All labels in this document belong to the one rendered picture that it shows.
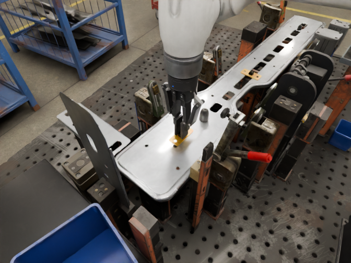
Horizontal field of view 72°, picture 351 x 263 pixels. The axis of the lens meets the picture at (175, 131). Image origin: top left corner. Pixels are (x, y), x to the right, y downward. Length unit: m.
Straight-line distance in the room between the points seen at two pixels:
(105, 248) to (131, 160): 0.26
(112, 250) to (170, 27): 0.48
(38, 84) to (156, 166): 2.41
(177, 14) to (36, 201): 0.56
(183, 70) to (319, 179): 0.85
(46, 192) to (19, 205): 0.06
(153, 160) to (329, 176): 0.80
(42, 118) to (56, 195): 1.89
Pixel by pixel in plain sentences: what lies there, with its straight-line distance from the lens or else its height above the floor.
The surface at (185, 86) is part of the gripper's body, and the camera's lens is 0.57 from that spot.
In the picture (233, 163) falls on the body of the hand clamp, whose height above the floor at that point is 1.05.
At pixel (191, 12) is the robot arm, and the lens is 0.48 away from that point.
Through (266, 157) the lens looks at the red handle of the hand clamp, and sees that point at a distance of 0.60.
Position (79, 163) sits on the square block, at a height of 1.06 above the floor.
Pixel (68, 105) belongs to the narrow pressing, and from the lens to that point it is 0.47.
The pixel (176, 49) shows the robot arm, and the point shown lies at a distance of 0.51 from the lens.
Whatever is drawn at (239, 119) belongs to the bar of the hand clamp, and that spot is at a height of 1.21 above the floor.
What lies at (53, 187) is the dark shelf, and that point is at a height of 1.03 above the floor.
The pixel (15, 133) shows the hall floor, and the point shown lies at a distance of 2.54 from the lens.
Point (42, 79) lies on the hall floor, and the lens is 3.06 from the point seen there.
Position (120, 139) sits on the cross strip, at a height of 1.00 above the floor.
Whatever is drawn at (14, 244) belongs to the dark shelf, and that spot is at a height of 1.03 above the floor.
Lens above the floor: 1.60
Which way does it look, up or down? 49 degrees down
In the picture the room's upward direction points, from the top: straight up
